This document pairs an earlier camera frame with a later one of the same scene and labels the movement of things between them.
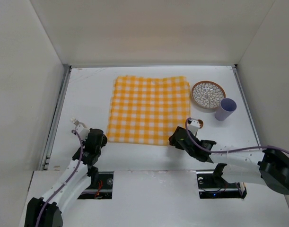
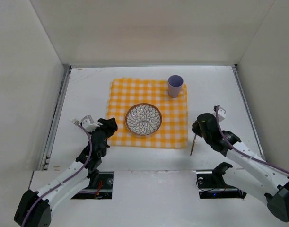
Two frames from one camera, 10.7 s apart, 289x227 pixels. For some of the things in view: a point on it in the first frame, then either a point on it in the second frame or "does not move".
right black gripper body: x=182 y=139 to x=198 y=128
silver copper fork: x=75 y=122 does not move
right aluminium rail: x=235 y=69 does not move
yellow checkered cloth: x=147 y=110 does not move
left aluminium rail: x=46 y=157 does not move
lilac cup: x=227 y=107 to x=175 y=82
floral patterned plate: x=207 y=94 to x=143 y=118
